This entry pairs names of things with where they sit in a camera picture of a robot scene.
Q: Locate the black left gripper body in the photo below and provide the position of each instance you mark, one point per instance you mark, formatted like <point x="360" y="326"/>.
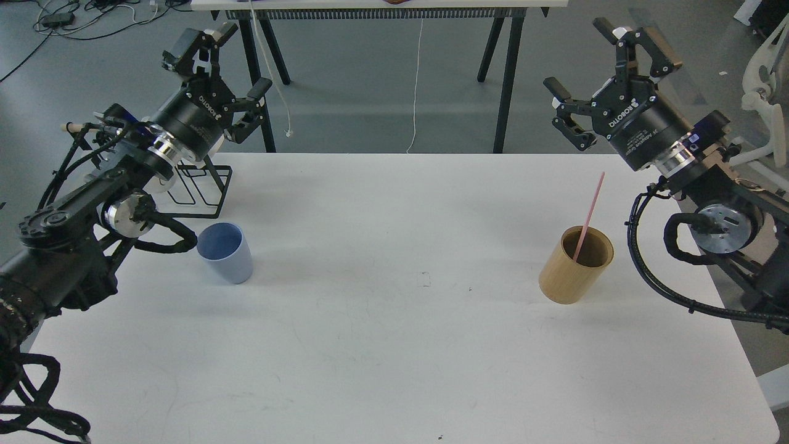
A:
<point x="196" y="116"/>

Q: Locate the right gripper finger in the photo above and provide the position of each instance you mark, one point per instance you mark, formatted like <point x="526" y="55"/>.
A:
<point x="565" y="107"/>
<point x="662" y="57"/>

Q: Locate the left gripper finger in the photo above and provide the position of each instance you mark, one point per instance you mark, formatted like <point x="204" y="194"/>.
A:
<point x="252" y="109"/>
<point x="195" y="55"/>

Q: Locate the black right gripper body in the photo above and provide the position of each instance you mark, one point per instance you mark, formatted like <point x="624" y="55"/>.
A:
<point x="641" y="124"/>

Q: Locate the pink chopstick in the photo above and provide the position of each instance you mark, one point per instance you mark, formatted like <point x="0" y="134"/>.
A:
<point x="590" y="214"/>

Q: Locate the blue plastic cup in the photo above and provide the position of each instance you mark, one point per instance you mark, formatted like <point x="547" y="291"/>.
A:
<point x="224" y="248"/>

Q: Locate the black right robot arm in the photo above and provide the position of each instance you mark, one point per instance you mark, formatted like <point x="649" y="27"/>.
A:
<point x="736" y="225"/>

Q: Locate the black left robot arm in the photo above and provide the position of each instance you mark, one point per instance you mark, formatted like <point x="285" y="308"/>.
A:
<point x="99" y="206"/>

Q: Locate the background trestle table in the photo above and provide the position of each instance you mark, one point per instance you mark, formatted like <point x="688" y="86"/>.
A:
<point x="387" y="76"/>

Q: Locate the bamboo cylinder holder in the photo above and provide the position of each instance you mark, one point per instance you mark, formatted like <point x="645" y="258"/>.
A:
<point x="566" y="277"/>

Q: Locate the black wire cup rack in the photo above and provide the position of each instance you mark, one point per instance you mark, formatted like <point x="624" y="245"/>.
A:
<point x="197" y="192"/>

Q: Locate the white chair frame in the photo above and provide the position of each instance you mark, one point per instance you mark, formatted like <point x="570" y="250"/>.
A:
<point x="760" y="82"/>

